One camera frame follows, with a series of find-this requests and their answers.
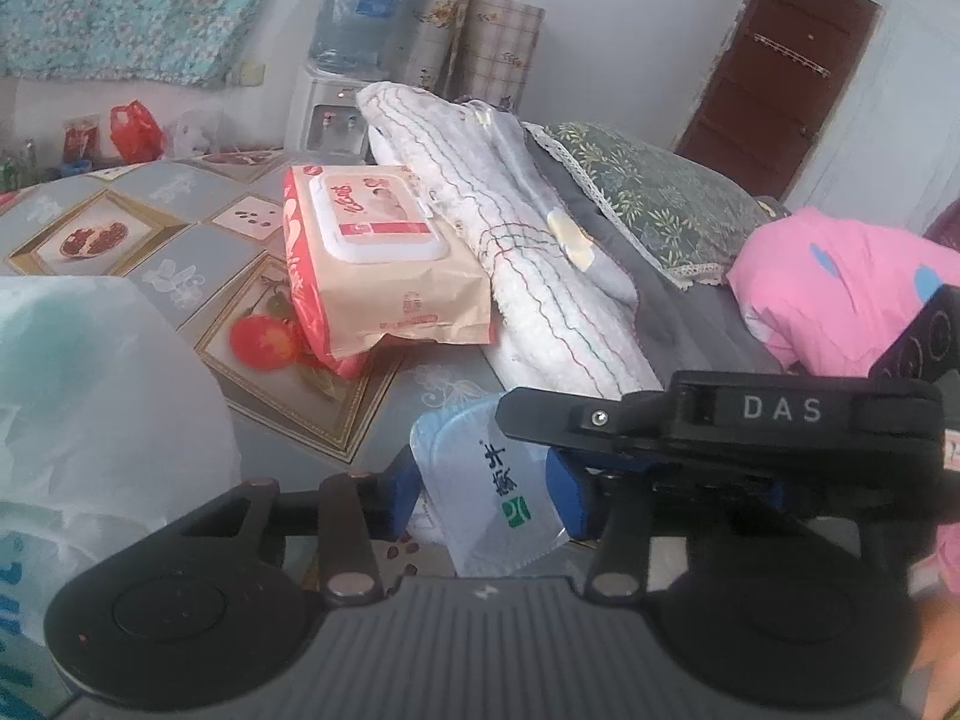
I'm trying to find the green leaf print pillow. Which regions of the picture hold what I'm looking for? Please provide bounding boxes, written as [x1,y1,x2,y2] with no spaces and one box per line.
[525,120,788,290]

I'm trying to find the small white plastic bag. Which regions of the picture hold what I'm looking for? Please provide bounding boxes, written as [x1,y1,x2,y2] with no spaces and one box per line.
[163,109,226,158]

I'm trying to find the white stitched quilt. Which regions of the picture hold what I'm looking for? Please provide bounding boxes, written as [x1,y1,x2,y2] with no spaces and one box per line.
[355,81,665,402]

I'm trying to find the person's right forearm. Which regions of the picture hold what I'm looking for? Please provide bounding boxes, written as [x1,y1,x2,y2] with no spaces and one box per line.
[911,517,960,720]

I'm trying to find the red tin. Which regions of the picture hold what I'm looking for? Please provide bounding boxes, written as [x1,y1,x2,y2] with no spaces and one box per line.
[64,116,102,162]

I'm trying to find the turquoise floral wall cloth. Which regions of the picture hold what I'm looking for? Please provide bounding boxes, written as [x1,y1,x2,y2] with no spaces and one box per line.
[0,0,323,87]

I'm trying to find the pink pillow blue spots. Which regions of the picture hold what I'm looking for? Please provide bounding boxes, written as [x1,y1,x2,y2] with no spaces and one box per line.
[726,206,960,383]

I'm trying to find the white water dispenser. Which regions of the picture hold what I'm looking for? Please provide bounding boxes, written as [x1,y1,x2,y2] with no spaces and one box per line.
[283,64,372,162]

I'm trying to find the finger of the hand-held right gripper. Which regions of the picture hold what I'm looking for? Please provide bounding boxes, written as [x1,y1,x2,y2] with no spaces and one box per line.
[496,388,672,455]

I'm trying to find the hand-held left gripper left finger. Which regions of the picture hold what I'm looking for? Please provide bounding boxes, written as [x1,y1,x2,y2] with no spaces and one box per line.
[150,444,421,605]

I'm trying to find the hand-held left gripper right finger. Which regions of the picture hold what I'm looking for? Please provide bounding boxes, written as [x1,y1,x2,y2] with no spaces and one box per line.
[546,450,655,602]

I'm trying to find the red plastic bag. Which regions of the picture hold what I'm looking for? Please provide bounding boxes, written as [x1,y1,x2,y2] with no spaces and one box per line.
[109,100,164,164]

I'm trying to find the brown door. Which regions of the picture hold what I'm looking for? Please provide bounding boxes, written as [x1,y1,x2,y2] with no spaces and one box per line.
[673,0,882,203]

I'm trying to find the clear plastic packet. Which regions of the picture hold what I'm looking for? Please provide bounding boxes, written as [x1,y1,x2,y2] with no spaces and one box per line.
[409,394,571,578]

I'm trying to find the checked rolled mat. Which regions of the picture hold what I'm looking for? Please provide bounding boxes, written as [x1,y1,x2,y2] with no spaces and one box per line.
[450,0,546,121]

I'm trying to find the green cans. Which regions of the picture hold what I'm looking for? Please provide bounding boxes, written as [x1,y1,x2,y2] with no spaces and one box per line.
[0,139,38,192]

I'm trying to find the beige red wet wipes pack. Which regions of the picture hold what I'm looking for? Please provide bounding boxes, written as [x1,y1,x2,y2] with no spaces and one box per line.
[281,163,492,380]

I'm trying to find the white plastic bag blue print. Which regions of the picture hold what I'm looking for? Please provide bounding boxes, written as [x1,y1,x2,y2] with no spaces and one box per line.
[0,276,242,720]

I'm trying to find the blue water jug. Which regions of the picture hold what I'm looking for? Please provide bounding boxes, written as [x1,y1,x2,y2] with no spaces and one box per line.
[309,0,413,80]

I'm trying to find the grey bed sheet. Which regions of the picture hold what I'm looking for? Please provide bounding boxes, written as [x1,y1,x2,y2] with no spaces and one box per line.
[540,157,796,398]

